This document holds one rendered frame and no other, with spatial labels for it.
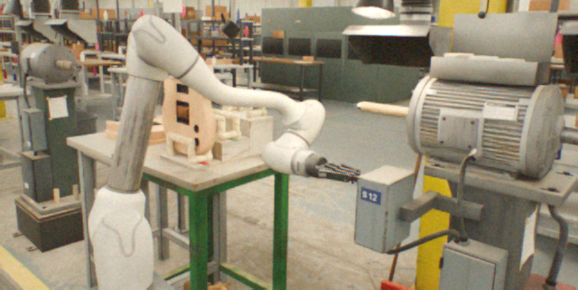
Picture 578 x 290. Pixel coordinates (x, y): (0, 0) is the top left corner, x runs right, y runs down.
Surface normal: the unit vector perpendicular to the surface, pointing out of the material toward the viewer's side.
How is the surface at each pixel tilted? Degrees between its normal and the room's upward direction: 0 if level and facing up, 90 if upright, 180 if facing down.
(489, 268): 90
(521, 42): 90
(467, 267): 90
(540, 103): 48
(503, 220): 90
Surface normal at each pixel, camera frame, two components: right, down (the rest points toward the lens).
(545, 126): 0.37, 0.04
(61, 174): 0.72, 0.16
